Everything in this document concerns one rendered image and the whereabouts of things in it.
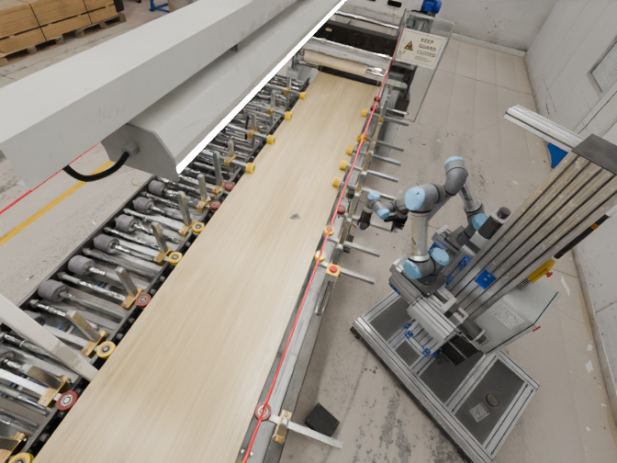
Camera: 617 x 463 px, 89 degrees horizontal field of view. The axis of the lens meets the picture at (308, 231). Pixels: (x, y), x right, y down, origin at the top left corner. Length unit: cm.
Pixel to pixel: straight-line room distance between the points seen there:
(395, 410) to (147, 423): 179
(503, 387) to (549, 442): 54
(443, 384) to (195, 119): 262
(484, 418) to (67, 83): 289
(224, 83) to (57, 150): 31
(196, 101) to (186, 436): 151
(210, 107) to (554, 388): 350
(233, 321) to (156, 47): 159
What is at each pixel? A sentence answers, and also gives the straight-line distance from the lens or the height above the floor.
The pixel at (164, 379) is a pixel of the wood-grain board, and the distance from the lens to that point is 186.
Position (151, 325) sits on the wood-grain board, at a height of 90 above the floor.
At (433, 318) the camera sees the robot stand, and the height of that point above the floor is 95.
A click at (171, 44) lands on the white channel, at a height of 246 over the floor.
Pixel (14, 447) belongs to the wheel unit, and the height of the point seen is 86.
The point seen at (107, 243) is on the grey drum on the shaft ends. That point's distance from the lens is 245.
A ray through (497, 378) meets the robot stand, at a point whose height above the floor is 21.
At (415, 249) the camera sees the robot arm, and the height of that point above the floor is 133.
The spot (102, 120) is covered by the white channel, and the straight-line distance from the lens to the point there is 42.
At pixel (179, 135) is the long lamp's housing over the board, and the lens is 51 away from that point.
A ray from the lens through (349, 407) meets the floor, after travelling 276.
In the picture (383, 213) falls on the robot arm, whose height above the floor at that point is 127.
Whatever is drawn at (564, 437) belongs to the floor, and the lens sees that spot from 354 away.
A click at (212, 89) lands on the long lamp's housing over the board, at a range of 58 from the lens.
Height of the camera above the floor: 264
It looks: 49 degrees down
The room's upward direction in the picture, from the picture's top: 11 degrees clockwise
